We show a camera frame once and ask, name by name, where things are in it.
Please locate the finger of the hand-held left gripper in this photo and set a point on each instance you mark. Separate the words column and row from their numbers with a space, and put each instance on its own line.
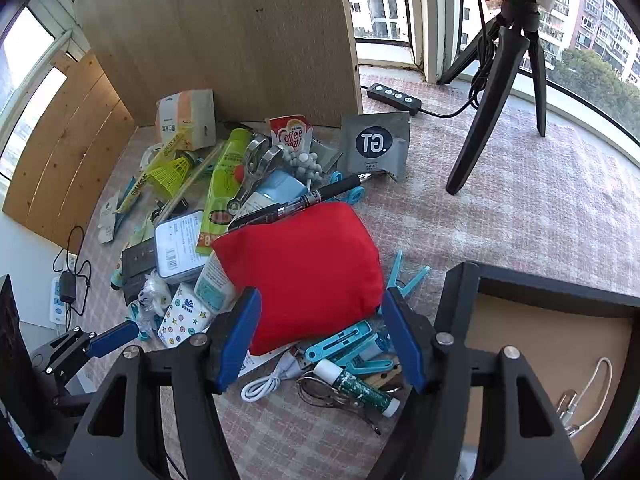
column 112, row 337
column 70, row 350

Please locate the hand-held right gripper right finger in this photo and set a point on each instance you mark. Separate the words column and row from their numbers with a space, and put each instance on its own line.
column 405, row 345

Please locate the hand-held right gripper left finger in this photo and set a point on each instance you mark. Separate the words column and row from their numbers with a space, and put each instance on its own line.
column 240, row 340

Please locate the large teal plastic clip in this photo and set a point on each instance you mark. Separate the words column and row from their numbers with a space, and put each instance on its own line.
column 370, row 362

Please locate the star-print tissue pack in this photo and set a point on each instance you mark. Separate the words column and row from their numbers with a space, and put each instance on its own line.
column 185, row 317

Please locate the clear plastic bag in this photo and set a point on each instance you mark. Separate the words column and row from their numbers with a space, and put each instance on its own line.
column 155, row 295

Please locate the white lotion tube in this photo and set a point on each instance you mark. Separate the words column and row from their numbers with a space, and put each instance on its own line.
column 215, row 280

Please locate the blue slotted clip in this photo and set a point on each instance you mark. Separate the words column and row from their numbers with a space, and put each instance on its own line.
column 340, row 337

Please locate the red fabric pouch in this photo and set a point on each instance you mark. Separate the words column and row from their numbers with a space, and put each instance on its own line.
column 300, row 270

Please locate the silver tin box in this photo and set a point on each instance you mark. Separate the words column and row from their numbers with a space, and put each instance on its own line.
column 182, row 247

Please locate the black rectangular tray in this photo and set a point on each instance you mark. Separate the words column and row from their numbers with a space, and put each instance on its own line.
column 525, row 335

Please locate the blue plastic clip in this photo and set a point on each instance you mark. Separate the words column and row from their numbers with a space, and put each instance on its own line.
column 405, row 277
column 350, row 190
column 141, row 327

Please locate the wooden clothespin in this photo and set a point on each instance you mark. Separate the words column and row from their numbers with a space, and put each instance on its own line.
column 385, row 377

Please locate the white power strip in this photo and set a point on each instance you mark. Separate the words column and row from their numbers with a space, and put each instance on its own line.
column 57, row 310

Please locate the black foil sachet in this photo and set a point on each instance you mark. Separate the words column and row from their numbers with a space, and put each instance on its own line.
column 137, row 260
column 132, row 290

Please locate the fruit-print hand cream tube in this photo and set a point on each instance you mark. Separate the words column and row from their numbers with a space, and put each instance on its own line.
column 117, row 280

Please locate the green glitter lip balm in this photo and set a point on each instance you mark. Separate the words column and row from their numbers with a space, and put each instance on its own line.
column 357, row 387

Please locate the white paper packet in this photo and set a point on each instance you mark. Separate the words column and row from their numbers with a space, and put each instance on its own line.
column 107, row 217

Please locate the long yellow plastic packet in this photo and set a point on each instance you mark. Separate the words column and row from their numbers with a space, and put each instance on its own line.
column 132, row 192

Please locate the black pen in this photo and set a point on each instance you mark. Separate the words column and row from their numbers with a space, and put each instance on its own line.
column 310, row 197

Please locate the green squeeze pouch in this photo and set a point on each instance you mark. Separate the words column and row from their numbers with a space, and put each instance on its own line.
column 225, row 180

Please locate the sleeved wooden chopsticks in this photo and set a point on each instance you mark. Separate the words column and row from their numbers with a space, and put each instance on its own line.
column 187, row 185

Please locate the yellow-green shuttlecock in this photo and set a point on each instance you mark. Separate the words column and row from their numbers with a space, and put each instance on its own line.
column 170, row 172

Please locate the silver metal clip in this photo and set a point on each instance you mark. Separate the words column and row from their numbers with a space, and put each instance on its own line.
column 260, row 165

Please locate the light wooden plank panel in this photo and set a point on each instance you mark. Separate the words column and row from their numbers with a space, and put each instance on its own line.
column 65, row 160

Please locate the white bead cluster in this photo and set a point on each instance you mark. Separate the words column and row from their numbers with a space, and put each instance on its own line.
column 302, row 162

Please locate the grey foil sachet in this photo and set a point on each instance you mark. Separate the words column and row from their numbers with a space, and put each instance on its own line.
column 375, row 147

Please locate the red white creamer sachet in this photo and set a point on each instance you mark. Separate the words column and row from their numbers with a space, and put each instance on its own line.
column 292, row 135

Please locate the orange tissue pack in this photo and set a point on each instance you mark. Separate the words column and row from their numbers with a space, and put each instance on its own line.
column 190, row 115

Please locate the black tripod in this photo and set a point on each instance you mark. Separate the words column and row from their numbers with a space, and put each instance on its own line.
column 480, row 125

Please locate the black power strip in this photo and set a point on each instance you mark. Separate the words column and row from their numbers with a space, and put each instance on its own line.
column 395, row 97

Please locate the large cardboard panel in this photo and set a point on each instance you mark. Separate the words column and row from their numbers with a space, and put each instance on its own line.
column 225, row 35

